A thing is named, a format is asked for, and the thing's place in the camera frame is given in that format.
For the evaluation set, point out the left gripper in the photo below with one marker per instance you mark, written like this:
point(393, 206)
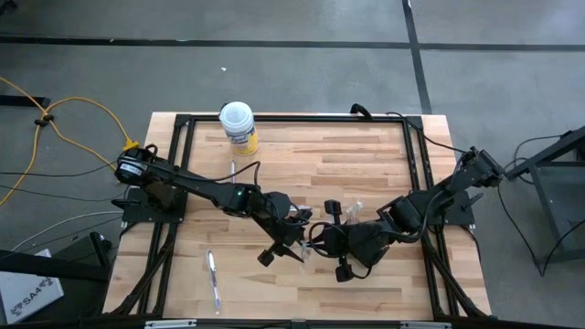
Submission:
point(288, 228)

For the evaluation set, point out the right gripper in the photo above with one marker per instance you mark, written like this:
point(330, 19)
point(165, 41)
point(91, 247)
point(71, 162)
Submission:
point(361, 242)

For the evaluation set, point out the pen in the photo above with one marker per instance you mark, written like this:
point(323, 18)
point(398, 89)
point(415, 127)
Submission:
point(232, 170)
point(213, 279)

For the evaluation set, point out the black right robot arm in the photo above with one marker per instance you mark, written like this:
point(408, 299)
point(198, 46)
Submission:
point(434, 198)

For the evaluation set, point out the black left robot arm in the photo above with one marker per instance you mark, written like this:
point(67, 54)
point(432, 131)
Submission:
point(201, 187)

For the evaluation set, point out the yellow Lysol wipes canister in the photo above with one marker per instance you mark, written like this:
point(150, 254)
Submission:
point(238, 132)

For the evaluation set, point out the black metal stand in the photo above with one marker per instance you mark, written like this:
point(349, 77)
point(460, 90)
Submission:
point(546, 215)

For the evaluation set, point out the black stand bar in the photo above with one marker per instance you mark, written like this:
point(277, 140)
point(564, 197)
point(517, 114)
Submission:
point(45, 269)

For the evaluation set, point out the white labelled box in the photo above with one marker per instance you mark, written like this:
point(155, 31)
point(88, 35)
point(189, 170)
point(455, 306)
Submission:
point(27, 292)

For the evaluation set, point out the black floor plate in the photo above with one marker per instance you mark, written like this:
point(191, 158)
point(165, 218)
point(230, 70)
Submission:
point(25, 101)

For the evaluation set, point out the silver bracket strip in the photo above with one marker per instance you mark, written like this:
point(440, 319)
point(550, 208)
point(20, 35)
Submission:
point(426, 325)
point(170, 324)

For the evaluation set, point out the black aluminium table frame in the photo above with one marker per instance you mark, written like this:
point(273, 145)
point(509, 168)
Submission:
point(320, 119)

